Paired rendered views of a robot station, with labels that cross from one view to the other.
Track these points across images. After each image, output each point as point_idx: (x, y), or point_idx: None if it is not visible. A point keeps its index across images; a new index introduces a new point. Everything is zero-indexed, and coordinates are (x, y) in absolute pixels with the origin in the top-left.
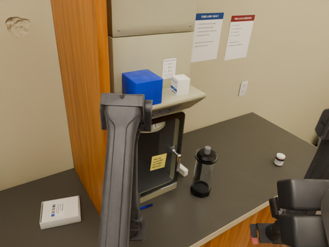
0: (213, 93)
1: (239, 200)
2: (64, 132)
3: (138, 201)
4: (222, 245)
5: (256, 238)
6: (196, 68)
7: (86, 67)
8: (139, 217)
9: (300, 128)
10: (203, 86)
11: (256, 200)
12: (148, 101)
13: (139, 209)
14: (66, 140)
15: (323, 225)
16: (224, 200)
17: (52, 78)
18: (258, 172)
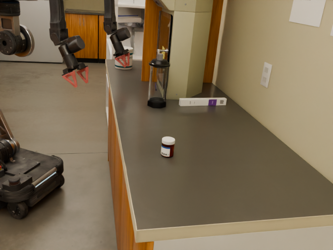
0: (307, 93)
1: (131, 114)
2: (218, 50)
3: (108, 15)
4: (118, 144)
5: (79, 70)
6: (294, 33)
7: None
8: (104, 21)
9: None
10: (297, 70)
11: (124, 120)
12: None
13: (106, 18)
14: (217, 58)
15: None
16: (137, 109)
17: (224, 4)
18: (160, 135)
